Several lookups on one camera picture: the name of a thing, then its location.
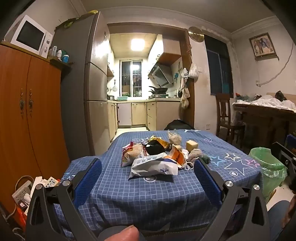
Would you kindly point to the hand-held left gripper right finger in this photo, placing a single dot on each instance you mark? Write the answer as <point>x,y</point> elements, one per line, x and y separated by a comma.
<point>207,183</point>

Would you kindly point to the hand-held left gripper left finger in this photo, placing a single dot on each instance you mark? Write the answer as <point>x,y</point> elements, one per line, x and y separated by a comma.
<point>89,183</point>

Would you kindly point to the gold and blue snack bag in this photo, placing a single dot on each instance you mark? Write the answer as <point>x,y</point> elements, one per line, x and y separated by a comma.
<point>161,141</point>

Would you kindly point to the green lined trash bin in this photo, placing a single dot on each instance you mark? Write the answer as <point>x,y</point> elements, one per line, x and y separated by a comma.
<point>270,171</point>

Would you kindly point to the person's left hand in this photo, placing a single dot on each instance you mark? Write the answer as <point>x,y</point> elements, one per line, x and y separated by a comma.
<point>127,235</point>

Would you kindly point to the green scrub pad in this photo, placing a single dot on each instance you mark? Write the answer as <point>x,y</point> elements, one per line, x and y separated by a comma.
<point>205,159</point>

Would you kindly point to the white face mask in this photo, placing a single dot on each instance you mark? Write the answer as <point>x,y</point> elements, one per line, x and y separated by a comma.
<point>185,154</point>

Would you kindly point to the yellow sponge block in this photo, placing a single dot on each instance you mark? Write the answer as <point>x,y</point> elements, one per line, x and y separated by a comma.
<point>192,145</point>

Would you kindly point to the orange snack bag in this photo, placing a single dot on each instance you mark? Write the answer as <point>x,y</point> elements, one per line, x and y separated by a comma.
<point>177,155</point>

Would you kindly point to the blue checked star tablecloth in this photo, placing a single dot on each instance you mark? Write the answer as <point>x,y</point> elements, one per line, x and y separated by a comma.
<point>138,197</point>

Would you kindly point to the red snack bag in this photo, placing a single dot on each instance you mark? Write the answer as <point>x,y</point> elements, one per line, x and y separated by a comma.
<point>133,153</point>

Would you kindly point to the clear plastic bag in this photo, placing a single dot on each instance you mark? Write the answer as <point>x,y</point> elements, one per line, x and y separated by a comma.
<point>175,138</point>

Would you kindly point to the white mailer bag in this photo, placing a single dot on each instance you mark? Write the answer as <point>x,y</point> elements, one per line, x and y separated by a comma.
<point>152,168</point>

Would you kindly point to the black crumpled item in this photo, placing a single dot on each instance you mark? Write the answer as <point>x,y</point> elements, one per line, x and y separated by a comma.
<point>155,148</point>

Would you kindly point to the large black bag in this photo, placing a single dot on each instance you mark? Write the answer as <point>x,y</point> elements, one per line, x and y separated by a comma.
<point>178,125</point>

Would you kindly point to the short white power strip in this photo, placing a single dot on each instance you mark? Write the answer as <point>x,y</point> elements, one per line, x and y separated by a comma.
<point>22,191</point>

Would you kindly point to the dark wooden chair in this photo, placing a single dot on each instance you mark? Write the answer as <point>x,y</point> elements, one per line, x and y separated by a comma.
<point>223,104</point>

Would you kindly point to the person's leg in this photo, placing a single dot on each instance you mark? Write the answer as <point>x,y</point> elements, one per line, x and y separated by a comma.
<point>279,220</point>

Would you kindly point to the beige kitchen base cabinets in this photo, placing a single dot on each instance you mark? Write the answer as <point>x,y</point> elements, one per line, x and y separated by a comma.
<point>138,113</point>

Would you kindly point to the dark wooden table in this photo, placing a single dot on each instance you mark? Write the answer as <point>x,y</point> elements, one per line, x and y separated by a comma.
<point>266,120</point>

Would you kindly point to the orange wooden wardrobe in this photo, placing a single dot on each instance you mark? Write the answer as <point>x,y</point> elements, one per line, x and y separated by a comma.
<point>34,115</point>

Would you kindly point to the hanging kitchen cloths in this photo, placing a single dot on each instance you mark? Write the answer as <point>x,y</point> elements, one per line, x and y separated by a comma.
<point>185,95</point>

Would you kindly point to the teal basin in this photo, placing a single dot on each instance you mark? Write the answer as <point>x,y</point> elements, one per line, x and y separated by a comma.
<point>122,98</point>

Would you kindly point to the gas stove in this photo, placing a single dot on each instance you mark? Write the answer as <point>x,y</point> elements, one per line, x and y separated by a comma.
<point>159,95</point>

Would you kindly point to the white cloth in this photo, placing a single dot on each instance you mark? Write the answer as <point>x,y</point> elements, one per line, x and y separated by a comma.
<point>266,102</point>

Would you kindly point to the black wok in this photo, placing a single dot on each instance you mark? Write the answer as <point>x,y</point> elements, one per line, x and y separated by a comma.
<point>159,89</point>

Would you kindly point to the grey refrigerator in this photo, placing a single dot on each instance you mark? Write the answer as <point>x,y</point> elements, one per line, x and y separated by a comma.
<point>97,76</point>

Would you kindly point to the hanging white plastic bag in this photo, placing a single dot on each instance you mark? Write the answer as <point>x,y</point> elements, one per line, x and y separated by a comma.
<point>193,71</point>

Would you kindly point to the kitchen window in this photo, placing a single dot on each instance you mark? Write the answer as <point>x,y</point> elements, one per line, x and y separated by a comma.
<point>130,78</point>

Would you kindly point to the small black bag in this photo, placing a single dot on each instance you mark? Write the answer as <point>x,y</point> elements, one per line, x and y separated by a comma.
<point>280,96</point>

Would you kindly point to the dark room window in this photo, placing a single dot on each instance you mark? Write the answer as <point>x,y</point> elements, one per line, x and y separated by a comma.
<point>218,69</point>

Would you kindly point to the steel range hood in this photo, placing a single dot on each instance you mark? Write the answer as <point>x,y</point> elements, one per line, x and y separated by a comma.
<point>161,75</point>

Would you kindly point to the small medicine bottle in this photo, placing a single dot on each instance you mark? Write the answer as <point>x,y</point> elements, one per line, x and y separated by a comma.
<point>59,54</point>

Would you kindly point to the white bottle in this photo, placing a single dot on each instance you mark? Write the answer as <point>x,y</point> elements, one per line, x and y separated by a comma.
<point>53,51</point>

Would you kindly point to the square ceiling light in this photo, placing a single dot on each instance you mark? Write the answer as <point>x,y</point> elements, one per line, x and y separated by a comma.
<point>137,44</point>

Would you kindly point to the framed elephant picture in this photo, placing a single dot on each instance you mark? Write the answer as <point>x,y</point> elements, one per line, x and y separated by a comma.
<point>263,45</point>

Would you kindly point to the white microwave oven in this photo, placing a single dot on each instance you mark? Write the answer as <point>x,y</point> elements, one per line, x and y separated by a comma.
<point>30,34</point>

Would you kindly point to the yellow green bag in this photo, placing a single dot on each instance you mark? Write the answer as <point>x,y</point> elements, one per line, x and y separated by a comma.
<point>69,22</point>

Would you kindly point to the kitchen wall cabinet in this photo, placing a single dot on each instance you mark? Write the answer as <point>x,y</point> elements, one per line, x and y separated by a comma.
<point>111,67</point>
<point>170,53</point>

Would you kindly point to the gold wall clock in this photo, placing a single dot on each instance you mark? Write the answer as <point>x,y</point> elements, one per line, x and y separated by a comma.
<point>195,34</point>

